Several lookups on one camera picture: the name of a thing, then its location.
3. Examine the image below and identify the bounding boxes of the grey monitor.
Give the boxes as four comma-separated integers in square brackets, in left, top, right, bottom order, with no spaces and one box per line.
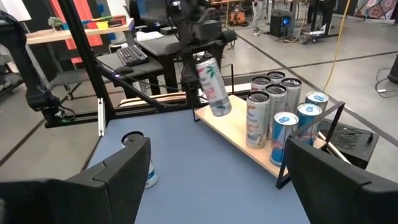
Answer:
[136,0,175,24]

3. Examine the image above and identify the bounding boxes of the black computer mouse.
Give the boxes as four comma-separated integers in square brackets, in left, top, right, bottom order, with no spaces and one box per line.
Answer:
[115,65,134,75]

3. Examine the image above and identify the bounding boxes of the small green plant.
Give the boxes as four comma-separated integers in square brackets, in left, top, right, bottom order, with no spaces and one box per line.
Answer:
[47,16,65,31]

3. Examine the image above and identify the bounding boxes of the wooden table coloured bins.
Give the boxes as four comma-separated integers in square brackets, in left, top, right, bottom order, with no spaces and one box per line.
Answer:
[24,17,136,46]

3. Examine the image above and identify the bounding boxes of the black keyboard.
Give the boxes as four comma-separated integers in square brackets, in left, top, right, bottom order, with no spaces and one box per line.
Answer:
[115,45,150,68]

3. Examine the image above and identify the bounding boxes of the colourful patterned cloth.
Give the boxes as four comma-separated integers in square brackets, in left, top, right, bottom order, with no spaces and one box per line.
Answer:
[353,0,398,20]

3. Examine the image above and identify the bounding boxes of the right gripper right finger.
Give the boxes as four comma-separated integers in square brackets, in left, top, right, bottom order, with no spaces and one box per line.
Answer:
[284,138,398,224]

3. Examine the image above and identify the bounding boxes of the red partition panel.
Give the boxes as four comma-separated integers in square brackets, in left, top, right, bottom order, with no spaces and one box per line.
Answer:
[46,0,103,65]

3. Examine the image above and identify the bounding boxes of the blue silver Red Bull can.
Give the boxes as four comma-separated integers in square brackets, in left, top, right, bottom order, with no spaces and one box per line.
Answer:
[295,102,323,147]
[304,91,330,113]
[269,111,300,167]

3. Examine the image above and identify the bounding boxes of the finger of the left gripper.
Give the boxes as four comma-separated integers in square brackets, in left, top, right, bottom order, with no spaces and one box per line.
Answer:
[213,43,226,63]
[182,51,200,108]

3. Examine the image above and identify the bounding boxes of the person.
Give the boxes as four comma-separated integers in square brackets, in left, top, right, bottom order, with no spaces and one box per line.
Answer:
[250,0,265,37]

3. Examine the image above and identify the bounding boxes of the white Celsius Peach Vibe can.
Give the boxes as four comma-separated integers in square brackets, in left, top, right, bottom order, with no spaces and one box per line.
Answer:
[195,57,233,118]

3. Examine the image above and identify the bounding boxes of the white Celsius can blue band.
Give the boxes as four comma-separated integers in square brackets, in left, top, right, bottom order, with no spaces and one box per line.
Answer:
[250,75,271,93]
[120,130,159,189]

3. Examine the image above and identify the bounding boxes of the black computer blue lights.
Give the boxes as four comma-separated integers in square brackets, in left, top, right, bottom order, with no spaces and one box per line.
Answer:
[269,8,294,39]

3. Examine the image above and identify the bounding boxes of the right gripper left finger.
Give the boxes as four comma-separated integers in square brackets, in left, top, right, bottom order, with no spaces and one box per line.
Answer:
[0,137,152,224]

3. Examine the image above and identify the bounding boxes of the yellow hanging cord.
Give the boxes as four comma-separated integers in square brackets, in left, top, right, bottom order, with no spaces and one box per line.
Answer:
[322,0,352,92]

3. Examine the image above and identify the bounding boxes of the blue table mat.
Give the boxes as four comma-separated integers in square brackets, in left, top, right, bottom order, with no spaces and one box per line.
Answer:
[81,107,312,224]

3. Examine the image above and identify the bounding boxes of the black desk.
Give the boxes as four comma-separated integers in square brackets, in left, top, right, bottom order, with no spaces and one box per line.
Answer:
[49,32,224,100]

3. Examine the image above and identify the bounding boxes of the white paper sheet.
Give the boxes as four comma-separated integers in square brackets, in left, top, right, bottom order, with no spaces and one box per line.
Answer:
[135,30,165,42]

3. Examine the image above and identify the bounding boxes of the white metal strip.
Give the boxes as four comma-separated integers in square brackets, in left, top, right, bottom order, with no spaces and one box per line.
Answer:
[97,97,106,138]

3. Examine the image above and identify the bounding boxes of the orange machine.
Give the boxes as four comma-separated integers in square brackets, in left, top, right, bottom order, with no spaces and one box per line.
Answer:
[228,7,249,27]

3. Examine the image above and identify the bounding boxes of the wooden shelf black metal frame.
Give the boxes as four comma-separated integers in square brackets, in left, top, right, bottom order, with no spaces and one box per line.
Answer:
[192,63,352,190]

